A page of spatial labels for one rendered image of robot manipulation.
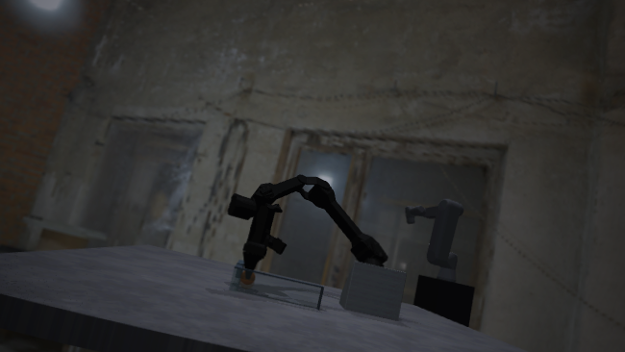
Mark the clear l-shaped low wall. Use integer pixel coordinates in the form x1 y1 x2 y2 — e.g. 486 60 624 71
235 260 324 310

